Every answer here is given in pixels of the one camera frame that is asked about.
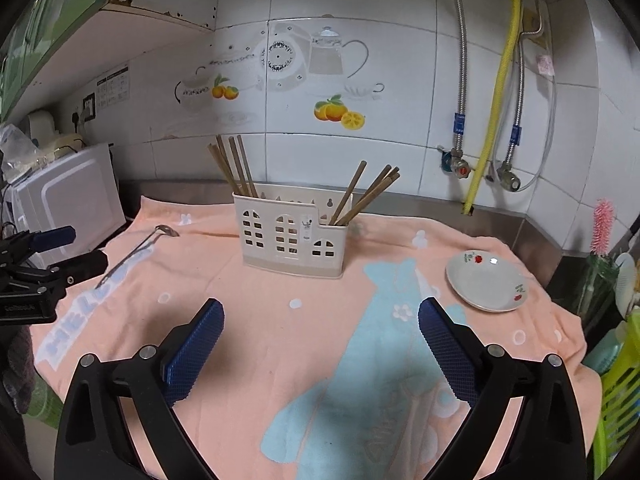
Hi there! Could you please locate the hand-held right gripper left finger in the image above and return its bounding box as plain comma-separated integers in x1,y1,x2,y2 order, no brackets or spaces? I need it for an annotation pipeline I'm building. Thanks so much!
55,297,225,480

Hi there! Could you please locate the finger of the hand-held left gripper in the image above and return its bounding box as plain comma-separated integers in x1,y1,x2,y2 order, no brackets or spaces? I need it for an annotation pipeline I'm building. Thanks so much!
49,249,109,289
0,225,77,267

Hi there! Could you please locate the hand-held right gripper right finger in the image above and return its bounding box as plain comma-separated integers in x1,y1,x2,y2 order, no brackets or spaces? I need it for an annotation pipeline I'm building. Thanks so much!
418,297,586,480

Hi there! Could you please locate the cream plastic utensil holder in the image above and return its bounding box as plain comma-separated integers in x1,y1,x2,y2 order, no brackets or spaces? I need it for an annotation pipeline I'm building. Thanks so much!
232,183,349,281

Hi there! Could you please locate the brown wooden chopstick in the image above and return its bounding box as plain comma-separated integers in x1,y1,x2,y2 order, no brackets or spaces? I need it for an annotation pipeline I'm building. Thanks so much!
236,134,260,199
340,166,399,227
329,160,368,226
216,134,249,197
335,164,392,226
207,143,242,196
228,136,255,198

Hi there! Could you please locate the dark wooden chopstick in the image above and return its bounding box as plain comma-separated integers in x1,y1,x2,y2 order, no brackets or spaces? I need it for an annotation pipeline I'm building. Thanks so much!
344,171,402,227

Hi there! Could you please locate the white microwave oven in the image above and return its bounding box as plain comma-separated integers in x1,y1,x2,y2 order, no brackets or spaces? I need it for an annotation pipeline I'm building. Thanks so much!
10,142,127,266

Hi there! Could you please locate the dark cloth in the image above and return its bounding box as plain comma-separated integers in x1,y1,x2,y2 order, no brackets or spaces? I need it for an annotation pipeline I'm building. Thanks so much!
0,330,33,416

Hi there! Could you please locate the white dish with red flowers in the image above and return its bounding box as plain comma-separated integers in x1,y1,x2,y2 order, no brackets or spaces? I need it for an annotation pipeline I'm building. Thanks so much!
446,250,529,313

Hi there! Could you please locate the peach printed towel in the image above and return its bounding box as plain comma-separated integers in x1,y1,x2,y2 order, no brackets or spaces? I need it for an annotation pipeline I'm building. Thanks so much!
27,195,603,480

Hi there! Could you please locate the clear plastic bag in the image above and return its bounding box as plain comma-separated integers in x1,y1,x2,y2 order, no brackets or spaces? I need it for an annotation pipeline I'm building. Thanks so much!
0,125,38,181

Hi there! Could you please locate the thin metal spoon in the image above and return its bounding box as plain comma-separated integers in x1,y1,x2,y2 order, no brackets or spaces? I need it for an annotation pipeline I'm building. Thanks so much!
95,225,181,289

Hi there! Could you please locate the green plastic item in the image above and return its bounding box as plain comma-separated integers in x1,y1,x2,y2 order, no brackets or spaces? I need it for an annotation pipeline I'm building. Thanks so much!
27,385,63,431

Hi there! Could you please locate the white rice cooker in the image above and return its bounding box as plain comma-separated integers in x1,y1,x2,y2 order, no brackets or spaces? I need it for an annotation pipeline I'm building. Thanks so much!
25,110,58,146

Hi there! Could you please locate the green plastic basket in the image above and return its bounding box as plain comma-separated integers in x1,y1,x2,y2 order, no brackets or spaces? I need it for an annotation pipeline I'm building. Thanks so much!
592,310,640,480

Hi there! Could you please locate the metal pipe valve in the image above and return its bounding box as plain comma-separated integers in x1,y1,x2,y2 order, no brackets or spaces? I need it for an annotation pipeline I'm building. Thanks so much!
492,162,521,192

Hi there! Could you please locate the white plastic spatula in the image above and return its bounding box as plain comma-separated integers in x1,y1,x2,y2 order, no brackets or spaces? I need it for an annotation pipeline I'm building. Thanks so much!
612,252,638,311

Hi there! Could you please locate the printed wall label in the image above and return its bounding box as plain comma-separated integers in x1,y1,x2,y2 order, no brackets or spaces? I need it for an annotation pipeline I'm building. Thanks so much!
95,62,132,111

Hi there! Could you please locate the red-handled pipe valve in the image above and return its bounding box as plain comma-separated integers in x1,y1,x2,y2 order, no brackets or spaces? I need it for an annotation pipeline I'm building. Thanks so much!
437,146,473,177

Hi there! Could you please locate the thin white hose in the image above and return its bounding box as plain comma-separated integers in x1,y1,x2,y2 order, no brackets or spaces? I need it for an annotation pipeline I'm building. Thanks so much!
487,25,558,193

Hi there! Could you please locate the braided metal hose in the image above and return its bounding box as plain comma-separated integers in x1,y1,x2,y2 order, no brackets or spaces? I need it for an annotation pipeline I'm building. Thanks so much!
505,0,546,171
432,0,468,156

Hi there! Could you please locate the yellow gas hose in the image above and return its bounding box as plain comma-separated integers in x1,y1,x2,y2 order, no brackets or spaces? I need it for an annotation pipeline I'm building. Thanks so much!
460,0,523,216

